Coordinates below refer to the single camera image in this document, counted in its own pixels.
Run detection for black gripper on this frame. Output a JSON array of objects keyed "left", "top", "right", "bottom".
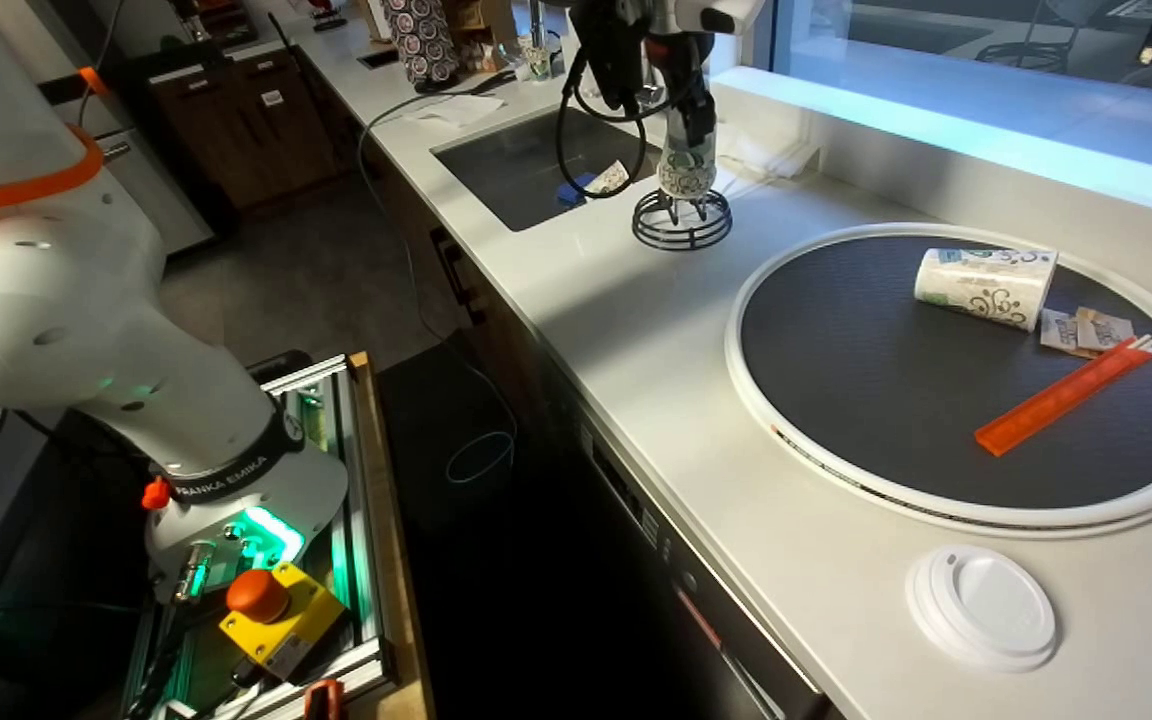
[{"left": 571, "top": 0, "right": 715, "bottom": 116}]

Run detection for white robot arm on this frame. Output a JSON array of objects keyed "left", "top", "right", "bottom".
[{"left": 0, "top": 37, "right": 349, "bottom": 582}]

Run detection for white patterned cup on tray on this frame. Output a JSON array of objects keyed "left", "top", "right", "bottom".
[{"left": 914, "top": 249, "right": 1057, "bottom": 333}]

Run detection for white plastic cup lid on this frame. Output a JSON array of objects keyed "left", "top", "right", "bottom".
[{"left": 906, "top": 544, "right": 1059, "bottom": 673}]

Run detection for stainless steel sink basin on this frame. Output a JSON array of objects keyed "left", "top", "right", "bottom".
[{"left": 436, "top": 113, "right": 659, "bottom": 233}]

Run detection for wooden cabinet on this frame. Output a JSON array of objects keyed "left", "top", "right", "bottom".
[{"left": 124, "top": 46, "right": 343, "bottom": 228}]

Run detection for round black white-rimmed tray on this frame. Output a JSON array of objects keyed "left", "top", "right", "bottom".
[{"left": 728, "top": 226, "right": 1152, "bottom": 531}]

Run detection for small paper packets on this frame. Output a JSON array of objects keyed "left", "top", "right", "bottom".
[{"left": 1039, "top": 309, "right": 1136, "bottom": 355}]

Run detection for orange red ruler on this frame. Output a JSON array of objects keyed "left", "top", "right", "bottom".
[{"left": 974, "top": 335, "right": 1152, "bottom": 456}]

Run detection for yellow emergency stop box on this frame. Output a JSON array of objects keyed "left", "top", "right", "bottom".
[{"left": 219, "top": 564, "right": 343, "bottom": 681}]

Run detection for black cable loop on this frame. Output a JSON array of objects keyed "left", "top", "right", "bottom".
[{"left": 553, "top": 54, "right": 653, "bottom": 206}]

